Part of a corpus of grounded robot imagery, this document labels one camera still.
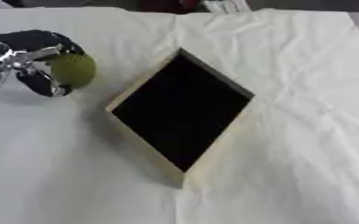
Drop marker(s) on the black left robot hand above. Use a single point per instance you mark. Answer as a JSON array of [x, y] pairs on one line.
[[32, 40]]

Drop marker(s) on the green round toy fruit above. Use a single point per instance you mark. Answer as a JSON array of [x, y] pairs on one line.
[[75, 70]]

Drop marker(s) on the tan cardboard box black inside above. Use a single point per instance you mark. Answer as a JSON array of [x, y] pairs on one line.
[[182, 108]]

